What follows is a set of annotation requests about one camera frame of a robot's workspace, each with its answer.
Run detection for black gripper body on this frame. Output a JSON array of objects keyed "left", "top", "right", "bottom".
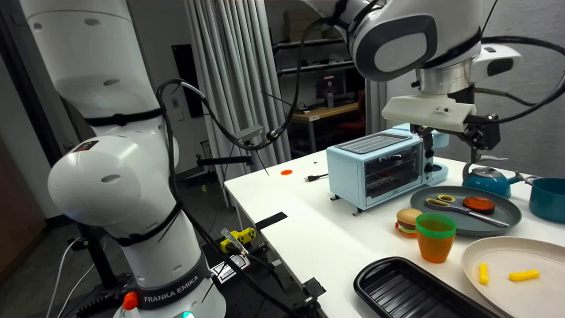
[{"left": 410, "top": 122, "right": 441, "bottom": 155}]

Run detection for yellow toy fry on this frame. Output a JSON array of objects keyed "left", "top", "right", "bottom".
[
  {"left": 507, "top": 268, "right": 542, "bottom": 284},
  {"left": 477, "top": 261, "right": 491, "bottom": 288}
]

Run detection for grey round plate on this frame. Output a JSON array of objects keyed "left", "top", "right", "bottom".
[{"left": 410, "top": 185, "right": 524, "bottom": 238}]

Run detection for beige round plate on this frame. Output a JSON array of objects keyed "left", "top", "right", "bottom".
[{"left": 459, "top": 237, "right": 565, "bottom": 318}]

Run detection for toy hamburger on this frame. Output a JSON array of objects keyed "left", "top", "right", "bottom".
[{"left": 394, "top": 207, "right": 427, "bottom": 240}]

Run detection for red toy disc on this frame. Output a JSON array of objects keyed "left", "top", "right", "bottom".
[{"left": 461, "top": 194, "right": 496, "bottom": 215}]

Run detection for light blue toaster oven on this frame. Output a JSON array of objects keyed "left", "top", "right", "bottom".
[{"left": 325, "top": 120, "right": 454, "bottom": 212}]

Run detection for wooden desk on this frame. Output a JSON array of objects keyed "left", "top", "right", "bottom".
[{"left": 286, "top": 102, "right": 362, "bottom": 155}]

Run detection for teal pot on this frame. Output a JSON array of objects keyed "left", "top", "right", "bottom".
[{"left": 528, "top": 177, "right": 565, "bottom": 226}]

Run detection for dark storage shelf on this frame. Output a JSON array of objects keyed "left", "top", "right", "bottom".
[{"left": 272, "top": 0, "right": 369, "bottom": 157}]

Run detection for black ridged tray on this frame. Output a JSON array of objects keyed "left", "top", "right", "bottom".
[{"left": 351, "top": 256, "right": 501, "bottom": 318}]

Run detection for cardboard box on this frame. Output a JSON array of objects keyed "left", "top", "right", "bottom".
[{"left": 283, "top": 7, "right": 325, "bottom": 42}]

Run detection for grey pleated curtain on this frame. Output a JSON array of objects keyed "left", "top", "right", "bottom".
[{"left": 184, "top": 0, "right": 293, "bottom": 173}]

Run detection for yellow clamp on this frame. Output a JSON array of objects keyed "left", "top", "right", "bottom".
[{"left": 219, "top": 226, "right": 260, "bottom": 253}]

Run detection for white bottle with orange cap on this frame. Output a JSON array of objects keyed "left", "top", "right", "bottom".
[{"left": 113, "top": 290, "right": 143, "bottom": 318}]

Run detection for brown wooden cabinet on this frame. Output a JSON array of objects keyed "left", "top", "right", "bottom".
[{"left": 0, "top": 139, "right": 48, "bottom": 284}]

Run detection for grey scissors with yellow handles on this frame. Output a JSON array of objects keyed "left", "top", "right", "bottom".
[{"left": 424, "top": 192, "right": 512, "bottom": 230}]

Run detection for teal kettle with grey handle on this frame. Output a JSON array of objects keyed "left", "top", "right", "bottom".
[{"left": 461, "top": 154, "right": 524, "bottom": 200}]

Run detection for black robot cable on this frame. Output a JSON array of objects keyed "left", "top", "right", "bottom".
[{"left": 155, "top": 0, "right": 565, "bottom": 152}]

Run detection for white floor cable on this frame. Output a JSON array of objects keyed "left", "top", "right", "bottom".
[{"left": 42, "top": 235, "right": 97, "bottom": 318}]

